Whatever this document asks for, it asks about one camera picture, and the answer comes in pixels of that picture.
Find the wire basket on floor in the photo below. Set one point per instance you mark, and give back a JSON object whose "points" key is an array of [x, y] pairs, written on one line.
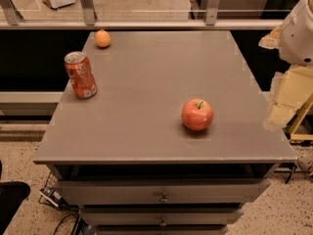
{"points": [[49, 194]]}

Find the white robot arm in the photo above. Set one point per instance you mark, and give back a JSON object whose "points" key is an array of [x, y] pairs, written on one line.
{"points": [[294, 41]]}

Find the middle grey drawer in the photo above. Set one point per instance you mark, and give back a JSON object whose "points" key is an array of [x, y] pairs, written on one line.
{"points": [[161, 216]]}

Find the black chair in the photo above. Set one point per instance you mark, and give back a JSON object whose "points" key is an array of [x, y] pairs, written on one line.
{"points": [[12, 194]]}

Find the grey drawer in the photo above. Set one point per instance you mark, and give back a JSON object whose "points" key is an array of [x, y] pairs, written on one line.
{"points": [[161, 216], [149, 192]]}

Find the metal railing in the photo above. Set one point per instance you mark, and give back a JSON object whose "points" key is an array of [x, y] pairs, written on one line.
{"points": [[135, 14]]}

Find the grey drawer cabinet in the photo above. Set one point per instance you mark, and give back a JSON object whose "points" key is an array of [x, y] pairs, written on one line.
{"points": [[132, 128]]}

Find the orange fruit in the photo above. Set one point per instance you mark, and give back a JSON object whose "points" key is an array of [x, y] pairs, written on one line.
{"points": [[102, 38]]}

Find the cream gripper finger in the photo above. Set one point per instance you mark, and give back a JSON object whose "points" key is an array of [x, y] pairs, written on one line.
{"points": [[288, 93], [272, 39]]}

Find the red apple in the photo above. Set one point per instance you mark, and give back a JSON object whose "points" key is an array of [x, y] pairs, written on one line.
{"points": [[197, 114]]}

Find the red soda can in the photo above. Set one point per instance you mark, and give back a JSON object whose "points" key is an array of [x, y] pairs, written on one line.
{"points": [[80, 74]]}

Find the top grey drawer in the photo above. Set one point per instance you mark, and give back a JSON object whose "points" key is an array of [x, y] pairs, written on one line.
{"points": [[149, 192]]}

